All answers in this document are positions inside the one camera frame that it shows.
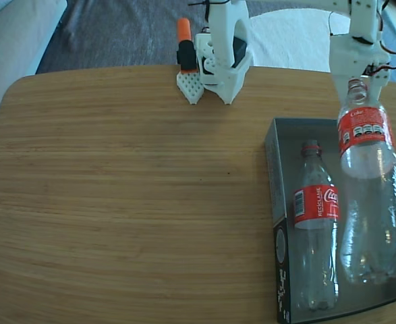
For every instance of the orange black clamp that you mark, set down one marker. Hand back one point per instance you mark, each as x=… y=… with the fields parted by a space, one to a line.
x=184 y=28

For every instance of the white cloth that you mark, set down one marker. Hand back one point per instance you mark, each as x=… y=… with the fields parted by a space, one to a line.
x=292 y=44

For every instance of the clear bottle Coke nutrition label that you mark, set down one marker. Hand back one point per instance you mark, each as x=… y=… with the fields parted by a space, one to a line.
x=366 y=135

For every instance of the clear bottle Coca-Cola logo label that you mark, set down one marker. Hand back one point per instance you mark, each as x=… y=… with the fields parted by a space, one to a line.
x=315 y=206

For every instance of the beige sofa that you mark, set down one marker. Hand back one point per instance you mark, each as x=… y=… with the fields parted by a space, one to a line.
x=8 y=50

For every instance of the grey rug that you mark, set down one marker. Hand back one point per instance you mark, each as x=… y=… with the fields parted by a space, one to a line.
x=116 y=33

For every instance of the grey cardboard box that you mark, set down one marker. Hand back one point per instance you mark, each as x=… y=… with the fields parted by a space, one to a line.
x=275 y=189

